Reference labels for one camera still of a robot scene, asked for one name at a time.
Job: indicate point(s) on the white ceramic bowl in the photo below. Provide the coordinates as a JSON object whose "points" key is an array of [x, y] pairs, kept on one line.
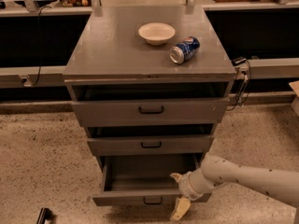
{"points": [[156, 33]]}

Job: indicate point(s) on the grey drawer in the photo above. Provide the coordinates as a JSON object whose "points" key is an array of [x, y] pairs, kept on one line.
{"points": [[149, 140], [143, 179], [95, 108]]}

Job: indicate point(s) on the grey bottom drawer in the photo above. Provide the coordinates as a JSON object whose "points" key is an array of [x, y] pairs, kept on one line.
{"points": [[143, 179]]}

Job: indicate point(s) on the black object on floor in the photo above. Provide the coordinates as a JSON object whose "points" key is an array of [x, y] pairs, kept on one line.
{"points": [[46, 216]]}

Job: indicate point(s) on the black power adapter with cables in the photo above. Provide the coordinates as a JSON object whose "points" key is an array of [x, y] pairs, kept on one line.
{"points": [[243, 76]]}

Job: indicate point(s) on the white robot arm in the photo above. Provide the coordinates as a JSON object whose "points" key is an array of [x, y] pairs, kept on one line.
{"points": [[215, 171]]}

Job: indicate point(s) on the blue soda can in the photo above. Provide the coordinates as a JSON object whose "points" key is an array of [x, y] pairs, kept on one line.
{"points": [[184, 50]]}

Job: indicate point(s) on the grey top drawer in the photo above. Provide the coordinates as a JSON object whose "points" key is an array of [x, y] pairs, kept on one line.
{"points": [[95, 108]]}

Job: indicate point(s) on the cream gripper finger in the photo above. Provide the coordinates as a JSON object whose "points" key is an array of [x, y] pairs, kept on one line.
{"points": [[176, 176], [182, 205]]}

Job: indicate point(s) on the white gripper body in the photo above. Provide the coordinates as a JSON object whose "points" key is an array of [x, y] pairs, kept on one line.
{"points": [[186, 185]]}

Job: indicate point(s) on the grey middle drawer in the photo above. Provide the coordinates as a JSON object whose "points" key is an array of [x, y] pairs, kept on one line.
{"points": [[149, 140]]}

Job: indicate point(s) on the grey drawer cabinet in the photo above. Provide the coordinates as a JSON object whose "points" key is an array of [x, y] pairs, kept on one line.
{"points": [[112, 55]]}

